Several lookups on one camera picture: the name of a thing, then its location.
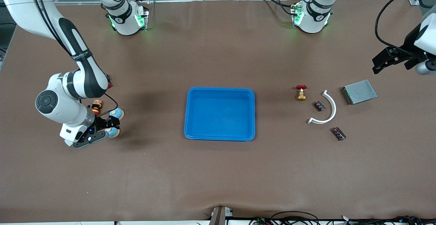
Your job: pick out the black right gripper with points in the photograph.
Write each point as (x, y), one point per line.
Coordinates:
(101, 121)

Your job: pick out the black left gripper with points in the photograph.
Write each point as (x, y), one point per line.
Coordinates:
(407, 49)

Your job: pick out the light blue bell scratched dome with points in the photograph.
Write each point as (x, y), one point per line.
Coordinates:
(113, 133)

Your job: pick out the light blue bell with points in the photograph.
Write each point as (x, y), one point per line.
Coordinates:
(118, 112)

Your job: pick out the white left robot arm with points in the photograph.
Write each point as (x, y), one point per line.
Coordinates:
(312, 13)

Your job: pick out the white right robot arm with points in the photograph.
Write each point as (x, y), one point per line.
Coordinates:
(58, 100)

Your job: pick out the small dark capacitor module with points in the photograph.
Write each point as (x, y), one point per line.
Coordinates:
(338, 133)
(319, 106)

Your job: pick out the red emergency stop orange body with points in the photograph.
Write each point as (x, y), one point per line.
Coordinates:
(97, 106)

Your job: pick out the grey metal box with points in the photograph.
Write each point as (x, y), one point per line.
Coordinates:
(359, 92)

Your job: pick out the red push button black body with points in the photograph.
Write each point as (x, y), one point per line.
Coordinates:
(109, 85)

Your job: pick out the white curved plastic piece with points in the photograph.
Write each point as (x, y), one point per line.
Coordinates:
(332, 109)

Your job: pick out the blue plastic tray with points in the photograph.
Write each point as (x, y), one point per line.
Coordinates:
(219, 114)

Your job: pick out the brown table mat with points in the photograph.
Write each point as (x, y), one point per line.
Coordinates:
(218, 177)

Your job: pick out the metal table clamp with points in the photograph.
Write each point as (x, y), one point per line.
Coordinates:
(219, 215)

